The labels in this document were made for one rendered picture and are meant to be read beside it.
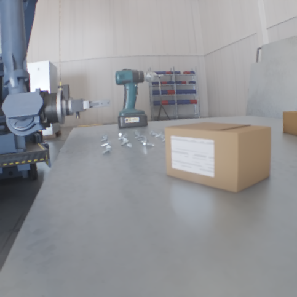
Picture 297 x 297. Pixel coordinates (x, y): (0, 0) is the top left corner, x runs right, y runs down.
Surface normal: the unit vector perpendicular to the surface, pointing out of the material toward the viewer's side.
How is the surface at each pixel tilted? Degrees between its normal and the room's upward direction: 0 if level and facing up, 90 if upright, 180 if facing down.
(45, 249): 0
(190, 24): 90
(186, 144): 90
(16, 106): 72
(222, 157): 90
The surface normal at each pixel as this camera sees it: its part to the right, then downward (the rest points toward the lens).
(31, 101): 0.11, -0.18
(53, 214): -0.06, -0.99
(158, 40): 0.14, 0.13
